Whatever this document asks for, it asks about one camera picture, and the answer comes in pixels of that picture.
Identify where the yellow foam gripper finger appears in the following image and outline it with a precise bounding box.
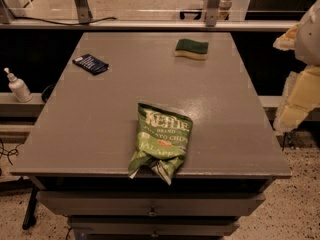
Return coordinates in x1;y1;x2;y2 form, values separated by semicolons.
273;65;320;133
273;23;299;51

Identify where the green jalapeno chip bag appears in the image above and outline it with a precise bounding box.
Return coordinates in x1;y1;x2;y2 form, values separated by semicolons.
128;103;193;185

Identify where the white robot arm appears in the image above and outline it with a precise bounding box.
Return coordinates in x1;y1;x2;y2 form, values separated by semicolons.
273;0;320;133

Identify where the blue rxbar blueberry bar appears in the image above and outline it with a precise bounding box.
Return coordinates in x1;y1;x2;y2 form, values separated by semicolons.
72;54;109;75

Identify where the green and yellow sponge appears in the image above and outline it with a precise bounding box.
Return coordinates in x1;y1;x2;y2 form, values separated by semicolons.
174;39;209;60

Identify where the drawer with knob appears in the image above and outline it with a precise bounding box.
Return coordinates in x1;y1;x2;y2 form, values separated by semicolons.
68;217;239;237
37;191;265;217

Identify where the grey drawer cabinet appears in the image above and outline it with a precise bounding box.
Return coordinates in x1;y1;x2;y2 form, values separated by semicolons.
37;188;265;239

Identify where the top drawer with knob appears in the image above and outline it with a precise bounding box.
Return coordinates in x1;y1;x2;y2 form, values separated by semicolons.
37;191;265;217

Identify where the white pump bottle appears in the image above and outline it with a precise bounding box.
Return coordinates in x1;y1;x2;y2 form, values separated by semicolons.
4;68;32;103

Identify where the black table leg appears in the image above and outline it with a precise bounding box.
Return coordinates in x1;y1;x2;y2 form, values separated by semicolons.
22;186;38;230

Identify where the right metal frame bracket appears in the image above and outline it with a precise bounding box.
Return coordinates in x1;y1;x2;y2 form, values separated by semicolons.
205;0;220;27

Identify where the metal frame bracket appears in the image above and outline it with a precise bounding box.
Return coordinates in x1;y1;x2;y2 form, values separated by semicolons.
205;0;220;27
74;0;93;24

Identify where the black cable on shelf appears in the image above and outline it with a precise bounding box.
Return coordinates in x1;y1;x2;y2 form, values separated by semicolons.
7;7;118;26

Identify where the left metal frame bracket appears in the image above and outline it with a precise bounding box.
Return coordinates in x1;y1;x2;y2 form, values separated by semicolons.
74;0;93;24

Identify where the black cable on floor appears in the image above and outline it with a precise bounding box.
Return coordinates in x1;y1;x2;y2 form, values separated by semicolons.
0;137;22;167

